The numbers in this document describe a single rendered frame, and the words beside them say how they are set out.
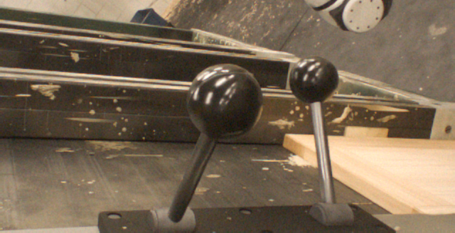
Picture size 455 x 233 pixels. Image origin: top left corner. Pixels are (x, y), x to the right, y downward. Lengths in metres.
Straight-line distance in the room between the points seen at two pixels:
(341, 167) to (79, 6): 5.30
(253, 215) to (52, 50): 0.80
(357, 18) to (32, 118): 0.61
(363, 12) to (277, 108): 0.33
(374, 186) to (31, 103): 0.40
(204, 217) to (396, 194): 0.28
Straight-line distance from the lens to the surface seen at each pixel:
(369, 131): 0.84
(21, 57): 1.11
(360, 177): 0.62
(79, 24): 2.16
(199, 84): 0.25
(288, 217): 0.37
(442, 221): 0.47
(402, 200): 0.57
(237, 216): 0.36
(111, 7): 5.91
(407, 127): 0.89
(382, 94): 1.21
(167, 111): 0.67
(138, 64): 1.14
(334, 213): 0.38
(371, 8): 1.00
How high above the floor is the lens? 1.66
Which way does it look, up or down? 27 degrees down
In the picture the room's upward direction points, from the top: 52 degrees counter-clockwise
